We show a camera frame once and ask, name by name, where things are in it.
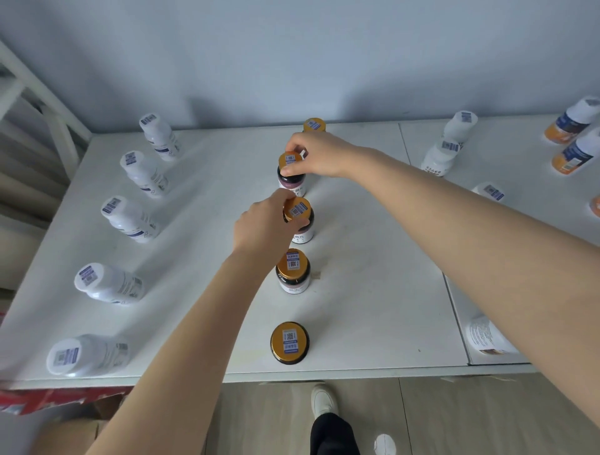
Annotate person's right hand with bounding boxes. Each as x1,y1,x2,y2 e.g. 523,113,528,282
279,132,371,181

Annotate person's left hand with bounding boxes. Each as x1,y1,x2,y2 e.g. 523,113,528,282
232,188,311,263

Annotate white metal shelf rack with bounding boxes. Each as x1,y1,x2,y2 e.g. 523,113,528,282
0,39,600,393

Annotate person's left forearm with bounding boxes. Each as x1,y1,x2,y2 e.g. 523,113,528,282
86,252,282,455

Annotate person's right forearm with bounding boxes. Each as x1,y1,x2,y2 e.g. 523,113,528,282
349,147,600,428

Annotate person's right white shoe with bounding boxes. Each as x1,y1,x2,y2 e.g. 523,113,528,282
311,383,339,419

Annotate person's black trousers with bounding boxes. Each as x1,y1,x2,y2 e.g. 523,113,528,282
310,412,361,455

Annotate bunch of red snack strips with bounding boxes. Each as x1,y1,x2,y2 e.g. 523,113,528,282
0,386,134,416

